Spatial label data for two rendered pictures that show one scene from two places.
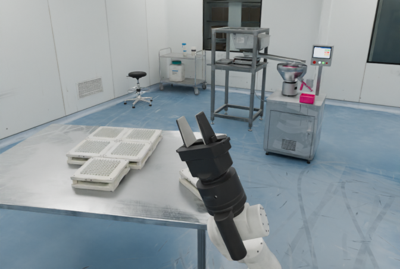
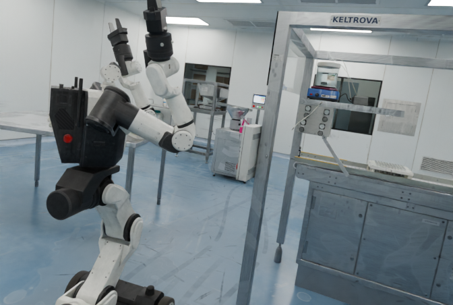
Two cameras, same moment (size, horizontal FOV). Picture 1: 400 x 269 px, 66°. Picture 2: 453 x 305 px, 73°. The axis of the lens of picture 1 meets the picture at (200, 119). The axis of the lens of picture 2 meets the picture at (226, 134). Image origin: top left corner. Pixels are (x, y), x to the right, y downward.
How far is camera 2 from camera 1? 1.29 m
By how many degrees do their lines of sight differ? 14
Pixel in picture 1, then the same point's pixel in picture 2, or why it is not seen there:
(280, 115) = (225, 142)
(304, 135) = not seen: hidden behind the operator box
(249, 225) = (131, 64)
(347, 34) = (293, 101)
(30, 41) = (29, 66)
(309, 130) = not seen: hidden behind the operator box
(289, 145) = (230, 167)
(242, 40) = (206, 89)
